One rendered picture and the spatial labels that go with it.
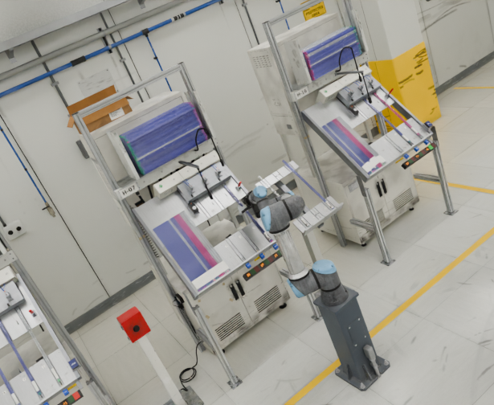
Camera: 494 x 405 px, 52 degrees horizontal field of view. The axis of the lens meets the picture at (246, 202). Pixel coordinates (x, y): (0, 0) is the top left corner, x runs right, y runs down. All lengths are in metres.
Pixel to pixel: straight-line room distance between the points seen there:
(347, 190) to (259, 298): 1.06
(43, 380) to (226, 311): 1.25
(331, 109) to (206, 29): 1.72
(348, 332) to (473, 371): 0.68
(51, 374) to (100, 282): 2.04
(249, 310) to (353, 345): 0.98
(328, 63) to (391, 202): 1.24
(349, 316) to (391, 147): 1.47
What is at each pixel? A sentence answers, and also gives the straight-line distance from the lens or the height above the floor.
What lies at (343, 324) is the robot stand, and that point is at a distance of 2.83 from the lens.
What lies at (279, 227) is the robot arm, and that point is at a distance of 2.52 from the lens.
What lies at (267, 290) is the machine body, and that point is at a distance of 3.68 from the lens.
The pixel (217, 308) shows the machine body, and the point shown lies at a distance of 3.52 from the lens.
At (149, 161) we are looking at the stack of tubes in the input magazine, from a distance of 3.22.
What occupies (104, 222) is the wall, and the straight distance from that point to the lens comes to 4.80.
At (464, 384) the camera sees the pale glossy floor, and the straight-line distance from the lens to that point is 3.01.
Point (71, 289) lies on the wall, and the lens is 4.91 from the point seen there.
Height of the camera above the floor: 2.23
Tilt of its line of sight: 23 degrees down
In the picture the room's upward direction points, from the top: 23 degrees counter-clockwise
